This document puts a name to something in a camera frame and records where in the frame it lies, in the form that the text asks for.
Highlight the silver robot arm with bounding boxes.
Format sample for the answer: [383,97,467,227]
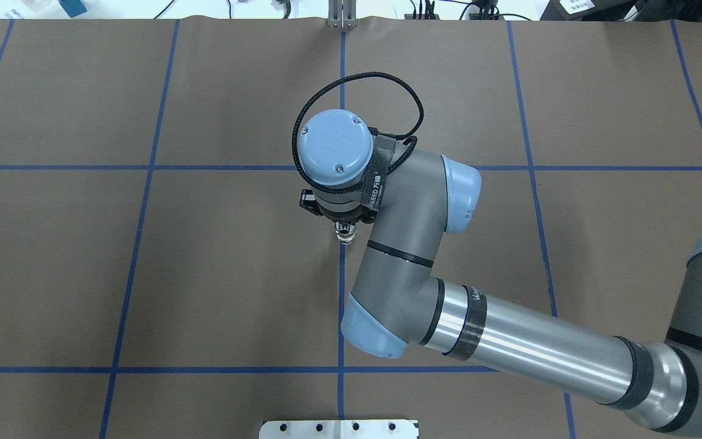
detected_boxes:
[342,155,702,438]

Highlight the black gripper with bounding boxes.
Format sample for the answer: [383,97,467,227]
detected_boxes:
[300,189,378,224]

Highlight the white PPR valve with handle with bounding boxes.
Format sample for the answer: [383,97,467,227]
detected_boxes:
[335,222,357,245]

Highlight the aluminium frame post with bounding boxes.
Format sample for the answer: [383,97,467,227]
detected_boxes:
[327,0,358,31]

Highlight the white central pedestal column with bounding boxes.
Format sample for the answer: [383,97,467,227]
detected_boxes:
[258,419,420,438]

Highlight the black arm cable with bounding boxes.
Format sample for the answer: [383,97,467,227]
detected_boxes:
[291,71,425,196]

